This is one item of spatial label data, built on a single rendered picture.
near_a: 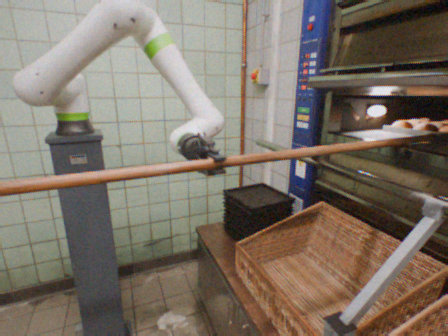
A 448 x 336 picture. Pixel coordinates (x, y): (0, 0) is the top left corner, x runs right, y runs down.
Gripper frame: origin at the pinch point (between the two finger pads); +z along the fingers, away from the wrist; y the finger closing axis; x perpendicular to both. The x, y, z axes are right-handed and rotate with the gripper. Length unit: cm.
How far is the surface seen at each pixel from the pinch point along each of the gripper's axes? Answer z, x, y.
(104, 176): 1.7, 28.3, -0.2
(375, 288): 37.4, -17.8, 17.4
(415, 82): 14, -54, -21
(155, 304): -86, 11, 119
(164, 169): 1.7, 14.7, -0.3
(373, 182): 23.2, -31.6, 2.4
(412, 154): 8, -69, 2
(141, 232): -124, 12, 84
